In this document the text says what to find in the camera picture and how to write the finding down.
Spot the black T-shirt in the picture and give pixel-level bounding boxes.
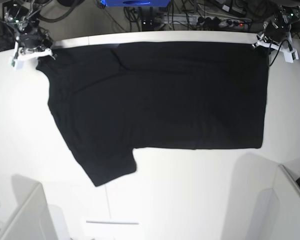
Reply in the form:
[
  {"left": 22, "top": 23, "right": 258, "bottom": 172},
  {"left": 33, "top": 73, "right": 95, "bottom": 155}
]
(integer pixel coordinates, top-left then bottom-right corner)
[{"left": 36, "top": 42, "right": 269, "bottom": 187}]

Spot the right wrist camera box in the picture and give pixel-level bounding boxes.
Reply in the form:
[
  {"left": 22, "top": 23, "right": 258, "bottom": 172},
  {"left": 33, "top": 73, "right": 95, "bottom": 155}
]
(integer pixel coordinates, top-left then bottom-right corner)
[{"left": 9, "top": 57, "right": 24, "bottom": 71}]

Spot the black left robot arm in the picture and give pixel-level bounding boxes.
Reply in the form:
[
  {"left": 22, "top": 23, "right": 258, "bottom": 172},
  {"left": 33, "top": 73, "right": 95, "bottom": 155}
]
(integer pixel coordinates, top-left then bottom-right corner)
[{"left": 252, "top": 5, "right": 300, "bottom": 49}]

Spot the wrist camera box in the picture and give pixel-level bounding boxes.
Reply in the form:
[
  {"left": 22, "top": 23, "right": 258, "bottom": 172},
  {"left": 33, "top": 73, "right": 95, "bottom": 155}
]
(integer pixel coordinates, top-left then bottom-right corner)
[
  {"left": 283, "top": 48, "right": 299, "bottom": 63},
  {"left": 9, "top": 57, "right": 24, "bottom": 71}
]

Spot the white power strip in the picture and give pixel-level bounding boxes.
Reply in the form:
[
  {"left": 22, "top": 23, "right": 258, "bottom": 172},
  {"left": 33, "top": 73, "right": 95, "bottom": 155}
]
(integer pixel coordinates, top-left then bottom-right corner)
[{"left": 164, "top": 13, "right": 251, "bottom": 28}]

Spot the white right partition panel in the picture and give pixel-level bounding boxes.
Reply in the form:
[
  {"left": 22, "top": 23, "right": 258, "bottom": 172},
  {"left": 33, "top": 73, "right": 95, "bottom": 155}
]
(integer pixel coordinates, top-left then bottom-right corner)
[{"left": 256, "top": 158, "right": 300, "bottom": 240}]

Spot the blue box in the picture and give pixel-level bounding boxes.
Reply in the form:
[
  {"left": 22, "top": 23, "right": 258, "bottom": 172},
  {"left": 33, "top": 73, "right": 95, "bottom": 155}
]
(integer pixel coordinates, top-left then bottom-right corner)
[{"left": 100, "top": 0, "right": 170, "bottom": 7}]

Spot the black tall device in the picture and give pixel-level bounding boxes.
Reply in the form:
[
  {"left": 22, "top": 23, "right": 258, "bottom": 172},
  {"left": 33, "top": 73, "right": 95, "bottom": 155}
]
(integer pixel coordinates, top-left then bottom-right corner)
[{"left": 2, "top": 0, "right": 15, "bottom": 23}]

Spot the white left partition panel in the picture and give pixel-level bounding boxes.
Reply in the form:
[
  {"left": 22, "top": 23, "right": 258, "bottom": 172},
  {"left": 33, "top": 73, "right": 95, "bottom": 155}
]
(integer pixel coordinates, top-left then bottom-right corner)
[{"left": 0, "top": 174, "right": 71, "bottom": 240}]

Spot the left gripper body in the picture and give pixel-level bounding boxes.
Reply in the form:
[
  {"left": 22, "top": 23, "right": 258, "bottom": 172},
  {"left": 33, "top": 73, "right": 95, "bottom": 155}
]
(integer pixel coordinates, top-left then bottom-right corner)
[{"left": 261, "top": 21, "right": 292, "bottom": 44}]

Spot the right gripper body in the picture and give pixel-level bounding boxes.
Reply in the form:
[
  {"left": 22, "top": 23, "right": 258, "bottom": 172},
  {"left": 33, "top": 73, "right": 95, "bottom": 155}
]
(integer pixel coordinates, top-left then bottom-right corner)
[{"left": 16, "top": 25, "right": 53, "bottom": 52}]

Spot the white partition panel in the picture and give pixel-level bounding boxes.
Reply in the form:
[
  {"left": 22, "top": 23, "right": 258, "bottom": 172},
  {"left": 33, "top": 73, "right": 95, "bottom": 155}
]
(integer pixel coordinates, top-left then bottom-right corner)
[
  {"left": 256, "top": 158, "right": 300, "bottom": 240},
  {"left": 0, "top": 174, "right": 71, "bottom": 240}
]

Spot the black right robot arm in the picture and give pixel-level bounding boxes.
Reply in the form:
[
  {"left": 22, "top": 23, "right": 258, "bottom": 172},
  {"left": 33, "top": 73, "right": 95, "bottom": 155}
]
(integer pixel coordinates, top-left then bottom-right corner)
[{"left": 3, "top": 0, "right": 53, "bottom": 67}]

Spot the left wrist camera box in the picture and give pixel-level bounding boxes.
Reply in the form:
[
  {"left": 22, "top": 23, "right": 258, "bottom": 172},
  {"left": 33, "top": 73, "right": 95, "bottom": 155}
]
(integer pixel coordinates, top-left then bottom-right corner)
[{"left": 283, "top": 48, "right": 299, "bottom": 63}]

